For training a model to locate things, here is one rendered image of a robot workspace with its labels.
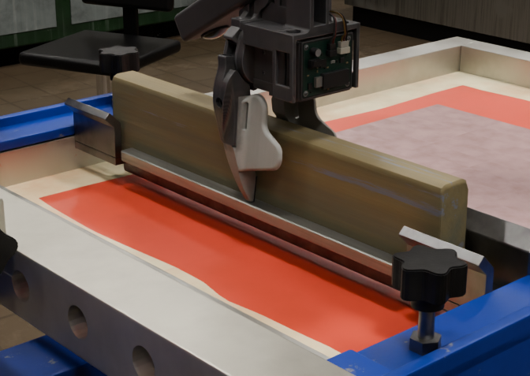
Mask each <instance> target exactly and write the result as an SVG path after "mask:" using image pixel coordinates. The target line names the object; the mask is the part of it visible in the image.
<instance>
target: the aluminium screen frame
mask: <svg viewBox="0 0 530 376"><path fill-rule="evenodd" d="M459 71H460V72H463V73H469V74H472V75H476V76H482V77H486V78H489V79H492V80H498V81H501V82H505V83H508V84H515V85H518V86H522V87H527V88H530V52H527V51H523V50H517V49H513V48H509V47H502V46H499V45H494V44H490V43H484V42H480V41H476V40H472V39H466V38H461V37H458V36H456V37H453V38H449V39H443V40H439V41H435V42H432V43H425V44H421V45H418V46H414V47H408V48H404V49H400V50H394V51H390V52H386V53H383V54H377V55H372V56H369V57H366V58H359V83H358V87H352V88H350V90H348V91H342V92H338V93H335V94H332V95H326V96H323V97H319V98H316V106H317V107H321V106H326V105H329V104H332V103H336V102H341V101H345V100H348V99H354V98H357V97H361V96H363V95H369V94H372V93H376V92H379V91H385V90H388V89H391V88H395V87H400V86H403V85H406V84H412V83H415V82H419V81H422V80H428V79H431V78H434V77H437V76H443V75H446V74H450V73H455V72H459ZM250 93H251V95H253V94H261V95H262V96H263V97H264V98H265V99H266V101H267V106H268V115H270V116H272V117H276V116H275V114H274V112H273V110H272V103H271V98H272V96H271V95H269V92H268V91H264V90H260V89H258V88H257V89H256V90H254V91H253V90H250ZM101 162H105V161H104V160H102V159H100V158H97V157H95V156H93V155H91V154H88V153H86V152H84V151H81V150H79V149H77V148H75V137H74V135H70V136H64V137H60V138H57V139H53V140H47V141H43V142H40V143H34V144H30V145H26V146H23V147H17V148H13V149H9V150H6V151H0V188H1V189H3V190H5V191H7V192H8V193H10V194H12V195H15V196H16V197H18V198H20V199H22V200H24V201H25V202H27V203H30V204H31V205H33V206H35V207H37V208H39V209H40V210H43V211H45V212H47V213H48V214H51V215H52V216H54V217H56V218H58V219H60V220H62V221H64V222H65V223H67V224H69V225H71V226H73V227H75V228H77V229H79V230H80V231H82V232H84V233H87V234H88V235H90V236H93V237H94V238H95V239H97V240H100V241H102V242H103V243H105V244H107V245H109V246H111V247H112V248H115V249H117V250H119V251H121V252H122V253H124V254H126V255H128V256H130V257H132V258H134V259H135V260H137V261H139V262H141V263H143V264H145V265H147V266H149V267H150V268H152V269H154V270H157V271H158V272H160V273H162V274H164V275H166V276H167V277H170V278H172V279H174V280H175V281H178V282H179V283H181V284H183V285H185V286H187V287H189V288H191V289H192V290H194V291H196V292H198V293H200V294H202V295H204V296H206V297H207V298H209V299H211V300H213V301H215V302H217V303H220V304H221V305H222V306H224V307H227V308H229V309H230V310H232V311H235V312H236V313H238V314H239V315H242V316H244V317H246V318H248V319H249V320H251V321H253V322H255V323H257V324H259V325H261V326H263V327H264V328H266V329H268V330H270V331H272V332H274V333H276V334H277V335H279V336H281V337H284V338H285V339H287V340H289V341H292V342H293V343H294V344H297V345H299V346H301V347H302V348H305V349H306V350H308V351H310V352H312V353H314V354H316V355H318V356H320V357H321V358H323V359H325V360H327V359H329V358H330V357H328V356H325V355H324V354H323V353H321V352H318V351H316V350H315V349H313V348H310V347H308V346H307V345H306V344H303V343H301V342H299V341H297V340H295V339H293V338H292V337H290V336H288V335H286V334H284V333H282V332H280V331H278V330H276V329H275V328H273V327H271V326H269V325H267V324H265V323H263V322H261V321H259V320H258V319H256V318H253V317H252V316H250V315H247V314H245V313H244V312H242V311H240V310H238V309H236V308H235V307H232V306H230V305H229V304H227V303H225V302H223V301H221V300H219V299H217V298H215V297H213V296H211V295H209V294H208V293H206V292H204V291H202V290H200V289H198V288H196V287H194V286H192V285H190V284H189V283H187V282H185V281H182V280H181V279H179V278H177V277H175V276H174V275H172V274H169V273H167V272H166V271H164V270H161V269H159V268H158V267H157V266H154V265H152V264H150V263H149V262H146V261H144V260H142V259H141V258H139V257H137V256H135V255H133V254H131V253H129V252H127V251H126V250H124V249H122V248H120V247H118V246H116V245H114V244H112V243H110V242H109V241H107V240H104V239H103V238H101V237H99V236H96V235H95V234H93V233H91V232H89V231H87V230H86V229H83V228H81V227H80V226H78V225H76V224H74V223H72V222H70V221H68V220H66V219H64V218H62V217H60V216H59V215H57V214H55V213H53V212H51V211H49V210H47V209H45V208H43V207H41V206H40V205H38V204H36V203H33V202H32V201H30V200H28V199H26V198H25V197H23V196H21V195H18V194H17V193H15V192H12V191H10V190H9V189H8V188H5V187H8V186H11V185H15V184H20V183H24V182H27V181H33V180H36V179H39V178H43V177H48V176H51V175H55V174H58V173H64V172H67V171H70V170H74V169H79V168H82V167H85V166H91V165H94V164H98V163H101Z"/></svg>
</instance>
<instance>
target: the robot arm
mask: <svg viewBox="0 0 530 376"><path fill-rule="evenodd" d="M332 13H336V14H338V15H340V16H341V18H338V17H335V16H334V15H333V14H332ZM174 19H175V22H176V25H177V28H178V31H179V33H180V35H181V38H182V39H183V40H184V41H190V40H194V39H199V38H201V39H217V38H218V37H220V36H222V35H224V36H223V38H224V39H225V40H226V42H225V46H224V51H223V54H219V55H218V70H217V73H216V76H215V82H214V88H213V106H214V111H215V117H216V121H217V126H218V132H219V136H220V140H221V141H222V142H223V144H224V148H225V152H226V157H227V160H228V163H229V165H230V168H231V171H232V173H233V176H234V179H235V181H236V182H237V186H238V188H239V189H240V190H241V193H242V195H243V196H244V198H245V199H246V200H248V201H249V202H255V197H256V182H257V176H256V172H255V171H275V170H277V169H279V167H280V166H281V164H282V148H281V146H280V144H279V143H278V142H277V140H276V139H275V138H274V137H273V136H272V135H271V133H270V132H269V129H268V126H267V119H268V106H267V101H266V99H265V98H264V97H263V96H262V95H261V94H253V95H251V93H250V90H253V91H254V90H256V89H257V88H258V89H260V90H264V91H268V92H269V95H271V96H272V98H271V103H272V110H273V112H274V114H275V116H276V118H279V119H282V120H285V121H289V122H292V123H294V124H297V125H301V126H304V127H306V128H310V129H313V130H316V131H318V132H322V133H325V134H327V135H330V136H334V137H337V136H336V134H335V132H334V130H333V129H332V128H330V127H329V126H328V125H327V124H326V123H325V122H324V121H323V120H322V119H321V118H320V117H319V115H318V112H317V106H316V98H319V97H323V96H326V95H332V94H335V93H338V92H342V91H348V90H350V88H352V87H358V83H359V55H360V22H356V21H352V20H346V19H345V17H344V15H343V14H342V13H339V12H337V11H332V10H331V0H195V1H194V3H193V4H191V5H190V6H188V7H187V8H185V9H183V10H182V11H181V12H180V13H178V14H177V15H176V16H175V18H174ZM352 67H353V71H352Z"/></svg>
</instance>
